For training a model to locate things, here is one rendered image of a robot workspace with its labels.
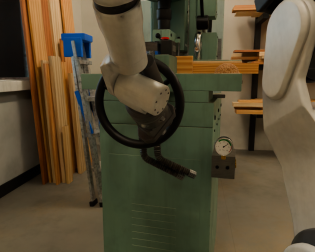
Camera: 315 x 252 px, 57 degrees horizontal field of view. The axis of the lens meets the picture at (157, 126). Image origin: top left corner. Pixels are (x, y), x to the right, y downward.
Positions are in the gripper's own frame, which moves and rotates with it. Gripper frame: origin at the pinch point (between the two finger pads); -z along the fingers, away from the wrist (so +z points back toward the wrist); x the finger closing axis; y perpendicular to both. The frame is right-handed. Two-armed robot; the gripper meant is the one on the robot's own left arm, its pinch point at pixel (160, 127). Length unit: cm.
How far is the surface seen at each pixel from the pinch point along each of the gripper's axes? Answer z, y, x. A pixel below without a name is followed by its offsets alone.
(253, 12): -170, 69, 176
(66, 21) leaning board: -129, 201, 54
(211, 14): -30, 27, 59
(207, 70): -27.0, 10.7, 34.2
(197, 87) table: -16.7, 5.4, 21.9
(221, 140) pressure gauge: -19.9, -11.7, 11.7
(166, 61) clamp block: -4.1, 14.4, 19.6
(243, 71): -27.2, -1.2, 41.2
